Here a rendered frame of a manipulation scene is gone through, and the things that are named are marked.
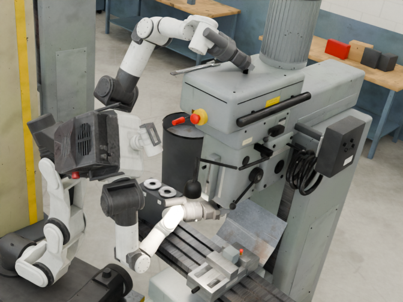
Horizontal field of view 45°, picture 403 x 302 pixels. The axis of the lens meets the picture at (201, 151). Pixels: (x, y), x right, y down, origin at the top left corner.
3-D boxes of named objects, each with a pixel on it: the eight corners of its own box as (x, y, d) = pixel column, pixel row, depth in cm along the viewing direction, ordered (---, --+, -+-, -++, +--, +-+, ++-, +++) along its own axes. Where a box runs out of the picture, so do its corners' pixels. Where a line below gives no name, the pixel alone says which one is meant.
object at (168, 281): (196, 340, 220) (200, 322, 214) (146, 295, 240) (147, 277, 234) (262, 287, 254) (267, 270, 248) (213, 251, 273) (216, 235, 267)
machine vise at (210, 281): (209, 304, 213) (213, 286, 208) (185, 285, 221) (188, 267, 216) (257, 268, 237) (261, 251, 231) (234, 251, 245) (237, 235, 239)
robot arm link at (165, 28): (197, 26, 182) (164, 18, 194) (179, 17, 174) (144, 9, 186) (188, 53, 183) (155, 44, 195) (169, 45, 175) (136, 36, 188)
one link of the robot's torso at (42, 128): (18, 125, 207) (45, 117, 198) (41, 115, 218) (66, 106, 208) (47, 183, 214) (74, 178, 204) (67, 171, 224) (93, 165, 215)
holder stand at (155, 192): (165, 232, 251) (169, 201, 241) (134, 214, 261) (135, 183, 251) (180, 222, 260) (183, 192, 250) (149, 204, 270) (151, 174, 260)
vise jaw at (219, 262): (229, 280, 218) (231, 274, 216) (205, 262, 226) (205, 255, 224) (237, 274, 222) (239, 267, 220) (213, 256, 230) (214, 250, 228)
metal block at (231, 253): (231, 266, 224) (232, 256, 221) (220, 259, 227) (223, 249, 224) (238, 261, 227) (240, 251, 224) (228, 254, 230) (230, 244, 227)
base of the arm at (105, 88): (88, 105, 194) (106, 108, 187) (95, 73, 194) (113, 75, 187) (117, 112, 206) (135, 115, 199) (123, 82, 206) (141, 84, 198)
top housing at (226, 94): (227, 138, 173) (234, 96, 165) (176, 110, 188) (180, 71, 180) (300, 107, 205) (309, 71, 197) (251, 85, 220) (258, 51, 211)
